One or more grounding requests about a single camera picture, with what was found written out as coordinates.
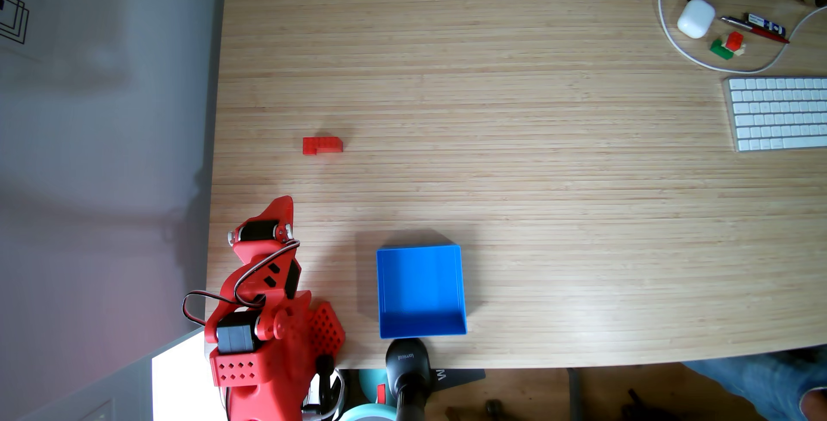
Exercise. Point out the black plate white letter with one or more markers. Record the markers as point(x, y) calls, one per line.
point(455, 377)

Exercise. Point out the person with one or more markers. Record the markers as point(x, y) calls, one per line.
point(762, 382)

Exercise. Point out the white grey box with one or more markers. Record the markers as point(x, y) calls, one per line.
point(181, 382)

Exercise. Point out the red black pen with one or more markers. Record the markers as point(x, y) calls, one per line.
point(756, 30)

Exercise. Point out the blue plastic bin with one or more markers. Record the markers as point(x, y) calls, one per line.
point(420, 288)

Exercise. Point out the small red lego brick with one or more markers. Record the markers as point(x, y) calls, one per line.
point(734, 41)

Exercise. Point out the blue white usb stick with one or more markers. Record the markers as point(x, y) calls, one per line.
point(766, 24)

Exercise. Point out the white earbuds case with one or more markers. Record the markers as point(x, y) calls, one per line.
point(696, 18)

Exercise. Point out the silver table clamp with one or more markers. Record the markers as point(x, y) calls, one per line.
point(326, 392)

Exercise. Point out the teal round object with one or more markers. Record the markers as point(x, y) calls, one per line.
point(368, 408)

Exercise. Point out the green lego brick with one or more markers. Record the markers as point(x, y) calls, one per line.
point(720, 50)

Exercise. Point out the white keyboard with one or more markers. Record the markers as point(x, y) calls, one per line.
point(778, 113)

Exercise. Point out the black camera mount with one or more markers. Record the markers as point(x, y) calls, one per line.
point(407, 372)

